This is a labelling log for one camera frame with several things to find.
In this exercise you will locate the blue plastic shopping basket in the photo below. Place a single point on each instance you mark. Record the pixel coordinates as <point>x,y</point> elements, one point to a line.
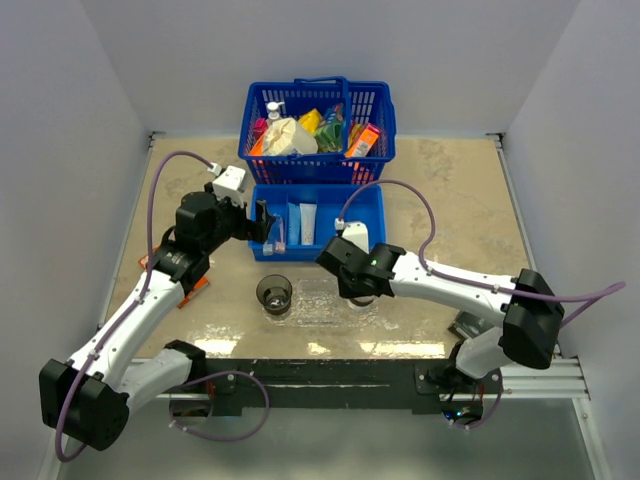
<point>364,102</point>

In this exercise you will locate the clear small textured tray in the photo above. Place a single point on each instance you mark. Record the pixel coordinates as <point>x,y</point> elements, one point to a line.
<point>317,303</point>

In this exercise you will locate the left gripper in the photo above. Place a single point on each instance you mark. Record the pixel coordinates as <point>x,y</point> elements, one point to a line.
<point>249,229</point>

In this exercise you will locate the dark package on table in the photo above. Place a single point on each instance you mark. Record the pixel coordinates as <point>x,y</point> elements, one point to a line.
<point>467,326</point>

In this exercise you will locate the yellow snack packet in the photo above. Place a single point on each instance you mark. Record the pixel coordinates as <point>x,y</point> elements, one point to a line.
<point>311,121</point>

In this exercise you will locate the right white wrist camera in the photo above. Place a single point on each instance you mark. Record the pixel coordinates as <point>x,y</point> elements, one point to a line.
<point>355,231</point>

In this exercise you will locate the orange box on table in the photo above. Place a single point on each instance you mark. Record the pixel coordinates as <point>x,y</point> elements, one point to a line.
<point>202,284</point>

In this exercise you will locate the white-blue wrapped toothbrush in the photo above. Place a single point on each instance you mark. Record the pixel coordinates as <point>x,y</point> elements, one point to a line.
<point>268,247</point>

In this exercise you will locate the cream paper bag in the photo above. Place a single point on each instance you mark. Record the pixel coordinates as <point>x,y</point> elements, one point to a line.
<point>286,137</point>

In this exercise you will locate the pink wrapped toothbrush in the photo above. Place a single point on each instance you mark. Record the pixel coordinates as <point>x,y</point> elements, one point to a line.
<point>279,242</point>

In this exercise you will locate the blue compartment organizer bin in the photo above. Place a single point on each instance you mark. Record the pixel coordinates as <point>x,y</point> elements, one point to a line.
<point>329,199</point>

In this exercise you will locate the white pump bottle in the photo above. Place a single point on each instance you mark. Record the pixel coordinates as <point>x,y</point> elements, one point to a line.
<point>273,112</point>

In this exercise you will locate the dark brown banded cup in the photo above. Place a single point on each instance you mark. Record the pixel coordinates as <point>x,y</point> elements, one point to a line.
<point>274,292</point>

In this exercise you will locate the orange scrub package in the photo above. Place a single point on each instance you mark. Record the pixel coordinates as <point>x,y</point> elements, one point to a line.
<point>257,149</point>

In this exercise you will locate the green sponge package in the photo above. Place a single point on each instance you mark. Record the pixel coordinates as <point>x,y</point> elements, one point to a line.
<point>329,133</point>

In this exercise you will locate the clear oval textured tray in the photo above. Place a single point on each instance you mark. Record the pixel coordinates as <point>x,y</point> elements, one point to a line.
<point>354,318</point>

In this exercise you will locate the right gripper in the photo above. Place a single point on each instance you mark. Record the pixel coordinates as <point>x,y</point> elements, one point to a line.
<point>347,290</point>

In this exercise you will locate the white orange toothpaste tube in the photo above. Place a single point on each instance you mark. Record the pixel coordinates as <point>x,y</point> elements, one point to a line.
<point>307,223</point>

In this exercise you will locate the pink box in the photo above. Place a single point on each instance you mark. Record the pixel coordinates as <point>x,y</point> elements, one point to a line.
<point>260,127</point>

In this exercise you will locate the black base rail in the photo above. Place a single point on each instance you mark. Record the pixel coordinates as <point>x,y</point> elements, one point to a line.
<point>420,386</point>

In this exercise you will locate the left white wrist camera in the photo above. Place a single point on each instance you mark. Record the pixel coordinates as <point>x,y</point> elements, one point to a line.
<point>229,183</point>

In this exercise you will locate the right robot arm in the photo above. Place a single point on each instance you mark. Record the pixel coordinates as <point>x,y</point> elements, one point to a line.
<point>523,314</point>

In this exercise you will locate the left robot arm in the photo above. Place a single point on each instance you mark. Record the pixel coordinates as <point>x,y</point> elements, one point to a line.
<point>90,396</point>

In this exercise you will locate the clear blue banded cup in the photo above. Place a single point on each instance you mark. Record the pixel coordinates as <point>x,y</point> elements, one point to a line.
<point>361,303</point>

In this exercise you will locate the orange white carton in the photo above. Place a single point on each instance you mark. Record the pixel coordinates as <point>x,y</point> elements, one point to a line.
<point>362,138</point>

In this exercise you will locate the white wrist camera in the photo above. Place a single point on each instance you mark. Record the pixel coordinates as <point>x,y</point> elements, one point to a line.
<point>229,183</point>
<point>355,231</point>

